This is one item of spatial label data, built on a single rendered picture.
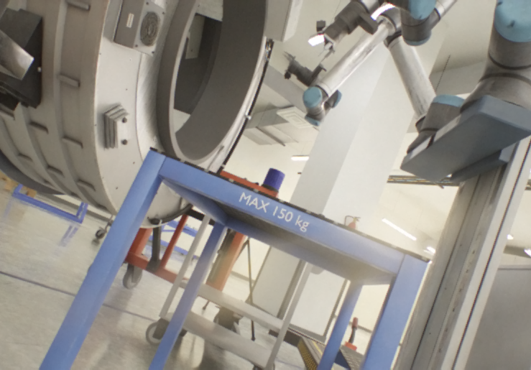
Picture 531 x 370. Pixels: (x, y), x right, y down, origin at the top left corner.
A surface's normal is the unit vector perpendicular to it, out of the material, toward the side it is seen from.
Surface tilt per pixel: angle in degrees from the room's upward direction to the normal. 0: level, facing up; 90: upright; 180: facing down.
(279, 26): 137
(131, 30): 112
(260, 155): 90
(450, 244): 90
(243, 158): 90
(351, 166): 90
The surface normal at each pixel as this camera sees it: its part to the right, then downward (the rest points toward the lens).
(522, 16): -0.42, -0.24
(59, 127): 0.59, 0.58
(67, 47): -0.32, 0.28
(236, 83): -0.24, 0.04
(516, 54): -0.33, 0.92
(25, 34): -0.13, -0.22
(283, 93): 0.48, 0.07
